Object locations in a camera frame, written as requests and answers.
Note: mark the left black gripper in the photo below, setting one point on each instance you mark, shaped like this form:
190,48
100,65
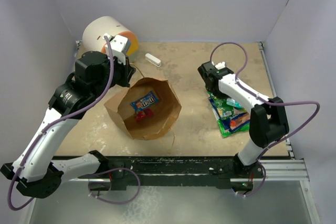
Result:
127,70

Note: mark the blue M&M's packet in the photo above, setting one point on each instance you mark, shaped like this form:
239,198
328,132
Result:
144,102

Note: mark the brown paper bag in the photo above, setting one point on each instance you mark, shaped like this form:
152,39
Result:
166,110

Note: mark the red snack packet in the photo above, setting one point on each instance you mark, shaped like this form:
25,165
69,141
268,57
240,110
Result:
141,115

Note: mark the green yellow candy bag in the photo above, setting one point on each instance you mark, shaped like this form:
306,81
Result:
224,110

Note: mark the blue Burts chilli chips bag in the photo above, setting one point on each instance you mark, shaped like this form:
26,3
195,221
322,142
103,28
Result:
237,123

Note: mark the green cassava chips bag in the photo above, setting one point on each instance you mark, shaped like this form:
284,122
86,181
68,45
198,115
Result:
224,133

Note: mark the teal snack packet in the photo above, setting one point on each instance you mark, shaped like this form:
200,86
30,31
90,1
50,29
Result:
233,103

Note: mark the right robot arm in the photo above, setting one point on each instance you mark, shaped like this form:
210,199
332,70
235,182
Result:
268,119

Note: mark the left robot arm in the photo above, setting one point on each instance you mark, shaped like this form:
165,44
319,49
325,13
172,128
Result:
34,173

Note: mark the small white block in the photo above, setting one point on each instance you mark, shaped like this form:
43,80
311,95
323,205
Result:
153,60

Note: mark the round toy drawer cabinet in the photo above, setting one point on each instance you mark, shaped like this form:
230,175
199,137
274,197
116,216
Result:
93,36

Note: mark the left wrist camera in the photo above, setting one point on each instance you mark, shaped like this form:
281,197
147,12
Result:
119,46

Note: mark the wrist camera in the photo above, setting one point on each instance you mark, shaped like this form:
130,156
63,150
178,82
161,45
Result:
220,65
119,46

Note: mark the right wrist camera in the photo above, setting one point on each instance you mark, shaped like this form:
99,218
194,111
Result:
220,65

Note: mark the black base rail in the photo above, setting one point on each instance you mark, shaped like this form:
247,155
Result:
164,171

